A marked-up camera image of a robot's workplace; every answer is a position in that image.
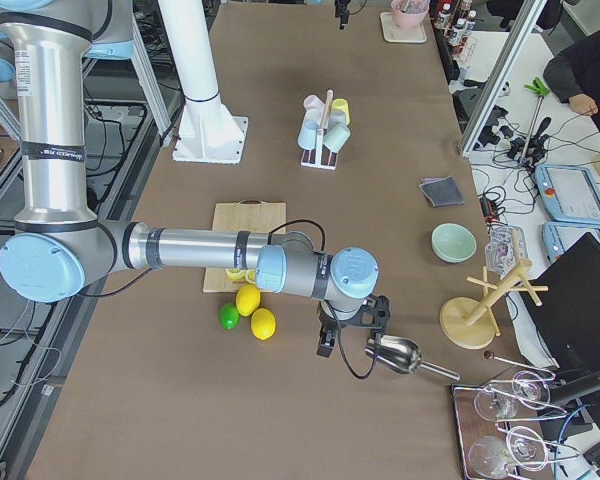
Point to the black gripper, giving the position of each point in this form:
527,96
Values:
344,17
327,324

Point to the pink cup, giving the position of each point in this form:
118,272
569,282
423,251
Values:
313,102

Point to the mint green cup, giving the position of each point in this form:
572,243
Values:
336,137

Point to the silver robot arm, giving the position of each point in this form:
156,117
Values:
61,246

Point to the yellow cup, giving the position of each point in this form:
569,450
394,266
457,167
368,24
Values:
342,105

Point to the grey cup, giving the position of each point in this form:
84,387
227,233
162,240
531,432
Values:
336,117

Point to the white cup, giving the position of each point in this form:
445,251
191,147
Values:
313,114

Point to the light blue cup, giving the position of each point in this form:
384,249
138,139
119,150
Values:
307,136

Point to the wooden cup tree stand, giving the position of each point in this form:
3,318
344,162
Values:
470,323

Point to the glass cup on stand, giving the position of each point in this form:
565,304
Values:
505,242

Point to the beige tray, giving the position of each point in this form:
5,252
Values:
393,33

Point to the yellow lemon front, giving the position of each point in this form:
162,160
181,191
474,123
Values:
263,324

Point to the pink bowl with ice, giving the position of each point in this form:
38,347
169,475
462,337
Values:
409,13

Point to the metal scoop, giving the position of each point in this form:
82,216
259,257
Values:
403,356

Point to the yellow lemon near board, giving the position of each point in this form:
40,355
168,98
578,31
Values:
248,299

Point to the green lime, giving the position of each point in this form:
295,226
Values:
229,316

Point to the wooden cutting board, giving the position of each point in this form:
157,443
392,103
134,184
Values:
258,217

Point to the mint green bowl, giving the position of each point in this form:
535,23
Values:
453,243

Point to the grey folded cloth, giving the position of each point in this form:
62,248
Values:
442,191

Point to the wine glass rack tray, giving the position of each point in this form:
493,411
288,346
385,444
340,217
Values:
498,427

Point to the green clamp stick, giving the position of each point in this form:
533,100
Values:
541,91

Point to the blue teach pendant lower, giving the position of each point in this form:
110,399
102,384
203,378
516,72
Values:
558,237

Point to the blue teach pendant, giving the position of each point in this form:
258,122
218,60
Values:
558,237
569,193

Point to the person in dark sweater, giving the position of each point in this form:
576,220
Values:
574,76

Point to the black laptop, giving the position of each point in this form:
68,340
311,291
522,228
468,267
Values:
569,318

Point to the blue teach pendant upper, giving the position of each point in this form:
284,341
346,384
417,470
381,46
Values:
569,193

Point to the white wire cup rack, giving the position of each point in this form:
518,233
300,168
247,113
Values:
321,157

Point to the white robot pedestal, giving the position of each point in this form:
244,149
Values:
208,132

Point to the aluminium frame post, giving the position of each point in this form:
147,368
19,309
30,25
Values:
521,28

